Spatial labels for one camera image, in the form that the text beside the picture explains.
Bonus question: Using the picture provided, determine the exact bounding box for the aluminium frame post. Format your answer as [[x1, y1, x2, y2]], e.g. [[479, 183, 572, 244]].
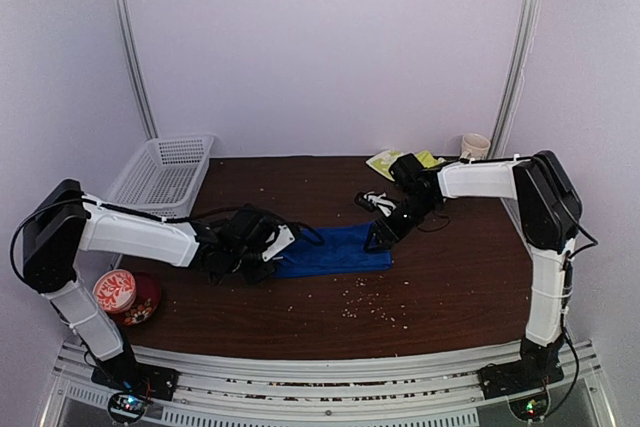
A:
[[113, 0, 158, 140], [489, 0, 540, 158]]

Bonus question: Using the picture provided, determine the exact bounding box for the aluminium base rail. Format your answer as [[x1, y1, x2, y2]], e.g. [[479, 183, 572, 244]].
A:
[[35, 341, 621, 426]]

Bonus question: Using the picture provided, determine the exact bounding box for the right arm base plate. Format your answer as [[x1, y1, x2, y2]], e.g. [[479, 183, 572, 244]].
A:
[[478, 360, 564, 400]]

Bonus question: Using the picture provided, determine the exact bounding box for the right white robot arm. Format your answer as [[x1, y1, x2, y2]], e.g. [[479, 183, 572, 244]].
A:
[[354, 150, 582, 389]]

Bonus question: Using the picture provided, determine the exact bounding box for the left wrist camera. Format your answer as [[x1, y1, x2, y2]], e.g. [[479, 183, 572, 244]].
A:
[[261, 224, 301, 262]]

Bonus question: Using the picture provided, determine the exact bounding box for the black cable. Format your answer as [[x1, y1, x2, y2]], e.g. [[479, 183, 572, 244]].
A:
[[9, 199, 251, 288], [414, 211, 600, 416]]

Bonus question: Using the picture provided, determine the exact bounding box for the left black cable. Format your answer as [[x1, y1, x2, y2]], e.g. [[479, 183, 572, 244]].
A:
[[9, 199, 251, 288]]

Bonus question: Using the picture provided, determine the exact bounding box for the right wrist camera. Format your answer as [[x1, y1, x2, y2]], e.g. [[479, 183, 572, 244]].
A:
[[354, 191, 396, 216]]

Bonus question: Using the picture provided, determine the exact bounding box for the cream ceramic mug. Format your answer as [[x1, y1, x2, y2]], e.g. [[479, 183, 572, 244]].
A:
[[460, 133, 491, 160]]

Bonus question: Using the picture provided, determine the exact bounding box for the right aluminium frame post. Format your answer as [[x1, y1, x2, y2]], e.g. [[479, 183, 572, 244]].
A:
[[489, 0, 540, 158]]

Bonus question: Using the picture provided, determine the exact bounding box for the dark red floral bowl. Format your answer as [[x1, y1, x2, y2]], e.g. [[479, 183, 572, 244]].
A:
[[108, 272, 162, 327]]

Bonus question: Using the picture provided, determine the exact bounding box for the white plastic basket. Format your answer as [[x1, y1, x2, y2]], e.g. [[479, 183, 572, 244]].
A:
[[106, 135, 215, 218]]

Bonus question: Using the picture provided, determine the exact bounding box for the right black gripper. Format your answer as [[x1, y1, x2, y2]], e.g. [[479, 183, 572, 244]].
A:
[[364, 193, 441, 252]]

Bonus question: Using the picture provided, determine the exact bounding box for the red white patterned bowl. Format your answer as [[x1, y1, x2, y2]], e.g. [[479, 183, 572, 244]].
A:
[[93, 269, 137, 314]]

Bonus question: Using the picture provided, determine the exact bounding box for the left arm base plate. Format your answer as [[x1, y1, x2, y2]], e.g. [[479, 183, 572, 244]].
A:
[[91, 359, 179, 401]]

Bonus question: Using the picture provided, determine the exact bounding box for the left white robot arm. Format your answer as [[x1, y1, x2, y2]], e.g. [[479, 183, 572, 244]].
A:
[[9, 179, 324, 391]]

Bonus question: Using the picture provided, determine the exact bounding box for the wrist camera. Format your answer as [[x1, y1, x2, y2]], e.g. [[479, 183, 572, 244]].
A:
[[261, 224, 301, 262], [354, 191, 396, 216]]

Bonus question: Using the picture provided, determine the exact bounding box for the right black cable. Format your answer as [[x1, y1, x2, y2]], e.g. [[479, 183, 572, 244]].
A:
[[414, 211, 600, 416]]

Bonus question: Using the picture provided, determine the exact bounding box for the blue towel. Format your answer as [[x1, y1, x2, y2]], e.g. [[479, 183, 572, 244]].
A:
[[272, 223, 392, 279]]

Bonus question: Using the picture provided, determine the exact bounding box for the yellow green patterned towel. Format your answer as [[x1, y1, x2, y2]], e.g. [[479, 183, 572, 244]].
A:
[[365, 148, 447, 181]]

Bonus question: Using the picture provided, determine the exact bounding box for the left aluminium frame post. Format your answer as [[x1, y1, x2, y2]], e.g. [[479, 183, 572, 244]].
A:
[[113, 0, 158, 140]]

